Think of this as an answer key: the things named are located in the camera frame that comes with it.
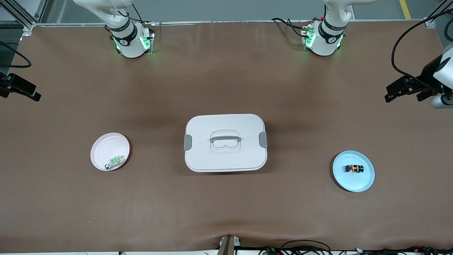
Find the green switch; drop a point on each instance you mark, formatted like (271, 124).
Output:
(114, 162)

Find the aluminium frame post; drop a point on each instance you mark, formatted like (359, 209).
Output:
(432, 21)
(21, 16)

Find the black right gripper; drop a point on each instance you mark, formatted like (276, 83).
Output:
(4, 86)

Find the light blue round plate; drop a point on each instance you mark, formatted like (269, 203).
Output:
(357, 180)

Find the orange black switch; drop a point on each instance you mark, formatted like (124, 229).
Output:
(354, 168)

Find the pink round plate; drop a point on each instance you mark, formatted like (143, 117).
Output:
(106, 150)

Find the white lidded storage box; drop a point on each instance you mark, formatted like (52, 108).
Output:
(226, 157)

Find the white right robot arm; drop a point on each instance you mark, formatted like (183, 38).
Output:
(129, 44)

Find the brown table mat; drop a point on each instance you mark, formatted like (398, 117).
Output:
(226, 209)

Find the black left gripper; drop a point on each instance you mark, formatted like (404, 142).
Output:
(427, 73)

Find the grey metal bracket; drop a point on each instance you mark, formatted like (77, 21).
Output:
(226, 246)

